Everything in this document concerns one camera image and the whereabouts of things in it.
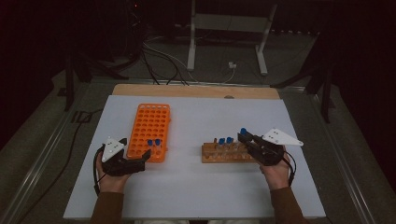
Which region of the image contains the person's right hand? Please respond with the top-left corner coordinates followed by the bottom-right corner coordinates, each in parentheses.
top-left (259, 153), bottom-right (292, 191)

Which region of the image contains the metal floor rail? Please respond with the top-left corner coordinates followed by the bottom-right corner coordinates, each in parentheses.
top-left (0, 83), bottom-right (92, 224)
top-left (306, 91), bottom-right (378, 224)

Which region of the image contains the white table mat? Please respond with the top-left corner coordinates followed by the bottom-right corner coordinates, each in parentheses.
top-left (63, 94), bottom-right (327, 220)

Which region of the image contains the right hand-held gripper cable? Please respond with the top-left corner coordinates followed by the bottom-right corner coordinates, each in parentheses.
top-left (281, 150), bottom-right (298, 188)

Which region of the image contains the orange plastic tube rack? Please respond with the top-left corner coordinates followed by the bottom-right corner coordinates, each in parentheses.
top-left (125, 103), bottom-right (172, 163)

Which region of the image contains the hand-held gripper cable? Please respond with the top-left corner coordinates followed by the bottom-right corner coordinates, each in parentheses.
top-left (92, 144), bottom-right (108, 197)
top-left (281, 150), bottom-right (298, 188)

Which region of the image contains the left hand-held gripper cable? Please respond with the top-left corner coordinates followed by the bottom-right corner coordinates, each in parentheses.
top-left (92, 144), bottom-right (108, 197)

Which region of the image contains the white cable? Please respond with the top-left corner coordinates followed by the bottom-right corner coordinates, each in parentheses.
top-left (143, 41), bottom-right (237, 85)

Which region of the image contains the dark power strip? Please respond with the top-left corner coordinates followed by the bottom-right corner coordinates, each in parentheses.
top-left (269, 28), bottom-right (321, 36)

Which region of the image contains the wooden test tube rack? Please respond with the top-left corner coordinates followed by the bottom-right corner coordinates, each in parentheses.
top-left (201, 138), bottom-right (262, 164)

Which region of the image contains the person's left hand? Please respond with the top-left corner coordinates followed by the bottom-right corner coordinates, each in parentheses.
top-left (95, 151), bottom-right (132, 194)

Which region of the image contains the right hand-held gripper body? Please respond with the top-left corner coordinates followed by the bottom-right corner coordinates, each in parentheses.
top-left (247, 128), bottom-right (304, 167)

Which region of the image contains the black cable bundle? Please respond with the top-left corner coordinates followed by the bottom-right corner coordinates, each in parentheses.
top-left (139, 40), bottom-right (190, 87)

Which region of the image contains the black tripod stand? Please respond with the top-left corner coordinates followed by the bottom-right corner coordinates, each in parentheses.
top-left (270, 62), bottom-right (336, 124)
top-left (64, 54), bottom-right (130, 112)

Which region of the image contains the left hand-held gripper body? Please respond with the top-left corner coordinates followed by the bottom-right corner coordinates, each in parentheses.
top-left (101, 135), bottom-right (147, 177)

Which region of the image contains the white metal stand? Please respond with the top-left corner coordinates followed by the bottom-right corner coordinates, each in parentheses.
top-left (186, 0), bottom-right (278, 77)

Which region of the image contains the black floor cable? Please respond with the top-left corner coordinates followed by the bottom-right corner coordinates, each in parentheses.
top-left (18, 108), bottom-right (105, 224)

